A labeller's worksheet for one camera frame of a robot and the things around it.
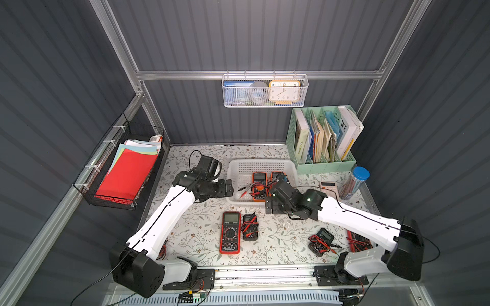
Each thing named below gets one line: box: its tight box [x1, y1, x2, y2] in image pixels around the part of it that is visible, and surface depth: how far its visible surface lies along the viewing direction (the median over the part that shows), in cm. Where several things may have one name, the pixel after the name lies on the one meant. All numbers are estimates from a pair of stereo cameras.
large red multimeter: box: [219, 211, 242, 255], surface depth 84 cm
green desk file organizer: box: [285, 105, 357, 173], surface depth 101 cm
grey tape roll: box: [248, 80, 270, 105], surface depth 90 cm
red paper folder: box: [94, 149, 159, 204], surface depth 71 cm
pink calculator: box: [319, 181, 339, 195], surface depth 102 cm
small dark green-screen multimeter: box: [307, 227, 343, 257], surface depth 80 cm
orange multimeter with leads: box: [248, 172, 270, 203], surface depth 98 cm
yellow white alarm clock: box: [268, 79, 302, 105], surface depth 90 cm
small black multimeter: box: [241, 212, 260, 241], surface depth 85 cm
